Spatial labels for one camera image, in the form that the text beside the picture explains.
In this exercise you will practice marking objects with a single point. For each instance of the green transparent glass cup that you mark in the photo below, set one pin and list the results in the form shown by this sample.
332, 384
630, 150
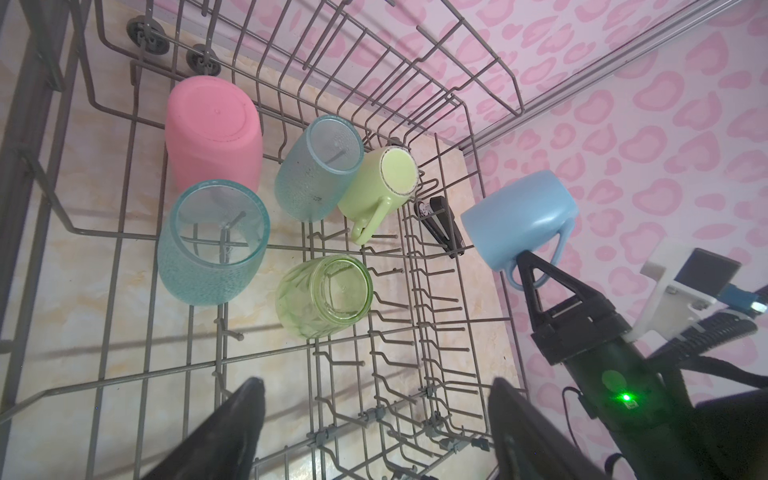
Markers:
324, 296

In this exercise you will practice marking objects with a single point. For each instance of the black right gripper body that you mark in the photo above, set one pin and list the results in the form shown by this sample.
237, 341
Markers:
643, 411

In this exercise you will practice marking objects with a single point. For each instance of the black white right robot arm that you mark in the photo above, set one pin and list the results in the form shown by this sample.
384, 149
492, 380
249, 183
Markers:
728, 404

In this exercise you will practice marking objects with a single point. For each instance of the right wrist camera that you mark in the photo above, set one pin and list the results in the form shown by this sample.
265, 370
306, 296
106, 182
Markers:
688, 282

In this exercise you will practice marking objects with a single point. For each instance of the grey wire dish rack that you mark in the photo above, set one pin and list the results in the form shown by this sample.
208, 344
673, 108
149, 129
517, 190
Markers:
104, 372

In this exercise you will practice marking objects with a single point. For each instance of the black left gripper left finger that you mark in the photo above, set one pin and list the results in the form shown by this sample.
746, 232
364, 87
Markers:
224, 445

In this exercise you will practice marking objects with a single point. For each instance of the black stapler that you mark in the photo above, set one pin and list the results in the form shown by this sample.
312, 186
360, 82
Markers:
437, 217

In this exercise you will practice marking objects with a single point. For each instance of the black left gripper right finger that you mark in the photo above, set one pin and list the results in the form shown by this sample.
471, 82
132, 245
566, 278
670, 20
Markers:
527, 445

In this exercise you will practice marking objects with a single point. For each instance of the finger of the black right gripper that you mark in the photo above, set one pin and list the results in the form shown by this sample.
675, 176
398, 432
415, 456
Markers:
535, 273

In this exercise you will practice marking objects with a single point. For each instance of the teal textured plastic cup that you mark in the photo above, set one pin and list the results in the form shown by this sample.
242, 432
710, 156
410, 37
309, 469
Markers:
319, 169

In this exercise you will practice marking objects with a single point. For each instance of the blue handled white mug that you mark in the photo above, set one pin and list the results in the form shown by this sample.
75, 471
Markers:
522, 216

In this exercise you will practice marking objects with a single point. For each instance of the cream green-handled mug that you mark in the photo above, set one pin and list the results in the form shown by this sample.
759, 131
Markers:
386, 179

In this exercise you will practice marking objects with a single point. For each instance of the pink plastic cup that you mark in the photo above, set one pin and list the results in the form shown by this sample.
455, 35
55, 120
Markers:
212, 132

